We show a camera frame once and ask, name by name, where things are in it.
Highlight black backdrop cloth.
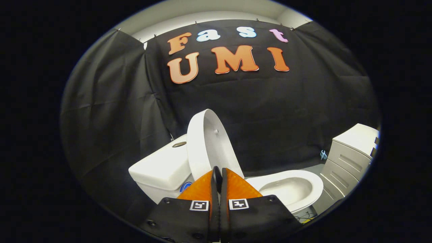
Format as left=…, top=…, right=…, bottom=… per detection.
left=61, top=19, right=382, bottom=233

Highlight white toilet lid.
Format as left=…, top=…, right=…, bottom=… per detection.
left=187, top=109, right=245, bottom=181

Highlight white drawer cabinet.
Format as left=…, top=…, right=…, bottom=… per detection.
left=312, top=123, right=380, bottom=215

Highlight tangled black cables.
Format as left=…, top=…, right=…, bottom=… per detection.
left=296, top=210, right=318, bottom=224

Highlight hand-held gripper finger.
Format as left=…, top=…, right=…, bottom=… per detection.
left=140, top=166, right=220, bottom=243
left=219, top=168, right=302, bottom=243

